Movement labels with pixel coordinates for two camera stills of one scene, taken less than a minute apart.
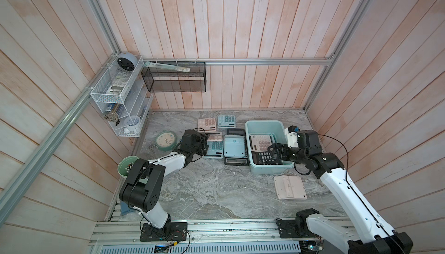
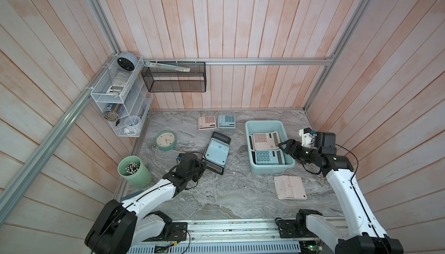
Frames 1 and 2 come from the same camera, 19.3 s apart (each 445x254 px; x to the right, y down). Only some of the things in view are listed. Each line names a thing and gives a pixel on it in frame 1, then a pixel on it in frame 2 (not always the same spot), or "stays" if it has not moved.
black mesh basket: x=164 y=80 stays
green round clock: x=166 y=140 stays
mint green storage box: x=261 y=134 stays
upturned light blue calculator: x=234 y=145 -> x=217 y=151
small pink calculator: x=208 y=124 stays
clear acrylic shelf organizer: x=123 y=95 stays
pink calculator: x=215 y=136 -> x=266 y=141
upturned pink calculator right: x=290 y=187 stays
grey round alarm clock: x=127 y=61 stays
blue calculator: x=215 y=149 -> x=268 y=157
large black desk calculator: x=237 y=161 -> x=216 y=167
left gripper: x=203 y=137 -> x=201 y=167
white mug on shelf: x=131 y=123 stays
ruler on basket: x=168 y=66 stays
